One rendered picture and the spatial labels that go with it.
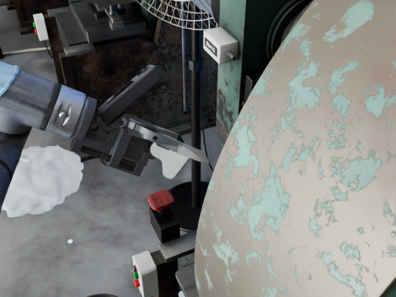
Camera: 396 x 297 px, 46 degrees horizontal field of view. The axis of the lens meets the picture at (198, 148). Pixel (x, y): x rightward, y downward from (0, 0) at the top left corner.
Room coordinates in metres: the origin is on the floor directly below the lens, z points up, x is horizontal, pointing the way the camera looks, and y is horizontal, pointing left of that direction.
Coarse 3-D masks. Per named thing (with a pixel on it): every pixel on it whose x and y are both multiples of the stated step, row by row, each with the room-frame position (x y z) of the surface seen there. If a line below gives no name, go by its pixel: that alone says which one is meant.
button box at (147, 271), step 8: (136, 256) 0.83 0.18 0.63; (144, 256) 0.83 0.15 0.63; (136, 264) 0.80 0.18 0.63; (144, 264) 0.80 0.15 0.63; (152, 264) 0.80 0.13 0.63; (144, 272) 0.78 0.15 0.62; (152, 272) 0.78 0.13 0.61; (144, 280) 0.77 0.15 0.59; (152, 280) 0.78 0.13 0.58; (144, 288) 0.77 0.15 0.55; (152, 288) 0.78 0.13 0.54; (144, 296) 0.77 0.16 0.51
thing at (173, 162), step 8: (168, 136) 0.57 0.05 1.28; (152, 144) 0.56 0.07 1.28; (184, 144) 0.55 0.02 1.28; (152, 152) 0.55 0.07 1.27; (160, 152) 0.55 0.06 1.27; (168, 152) 0.55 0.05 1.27; (176, 152) 0.54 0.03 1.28; (184, 152) 0.54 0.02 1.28; (192, 152) 0.54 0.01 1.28; (200, 152) 0.54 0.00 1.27; (168, 160) 0.54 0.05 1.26; (176, 160) 0.54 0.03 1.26; (184, 160) 0.53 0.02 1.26; (200, 160) 0.53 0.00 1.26; (208, 160) 0.54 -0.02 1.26; (168, 168) 0.53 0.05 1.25; (176, 168) 0.53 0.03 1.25; (168, 176) 0.52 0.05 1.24
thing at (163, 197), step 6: (156, 192) 0.96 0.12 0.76; (162, 192) 0.96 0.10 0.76; (168, 192) 0.96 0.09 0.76; (150, 198) 0.93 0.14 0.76; (156, 198) 0.93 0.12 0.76; (162, 198) 0.93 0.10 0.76; (168, 198) 0.93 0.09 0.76; (150, 204) 0.92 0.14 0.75; (156, 204) 0.91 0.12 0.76; (162, 204) 0.91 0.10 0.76; (168, 204) 0.91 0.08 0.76
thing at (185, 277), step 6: (180, 270) 0.67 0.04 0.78; (186, 270) 0.67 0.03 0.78; (192, 270) 0.67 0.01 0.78; (180, 276) 0.66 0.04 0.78; (186, 276) 0.66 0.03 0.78; (192, 276) 0.66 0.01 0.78; (180, 282) 0.64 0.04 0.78; (186, 282) 0.64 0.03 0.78; (192, 282) 0.64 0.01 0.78; (186, 288) 0.62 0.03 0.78; (192, 288) 0.62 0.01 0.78; (186, 294) 0.61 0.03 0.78; (192, 294) 0.61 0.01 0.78; (198, 294) 0.61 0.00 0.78
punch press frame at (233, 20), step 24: (240, 0) 0.79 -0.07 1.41; (264, 0) 0.79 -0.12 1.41; (288, 0) 0.81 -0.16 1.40; (240, 24) 0.78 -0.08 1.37; (264, 24) 0.79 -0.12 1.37; (240, 48) 0.78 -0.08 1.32; (264, 48) 0.79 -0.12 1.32; (240, 72) 0.77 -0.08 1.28; (240, 96) 0.77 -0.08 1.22; (216, 120) 0.85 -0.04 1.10; (192, 264) 0.79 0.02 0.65
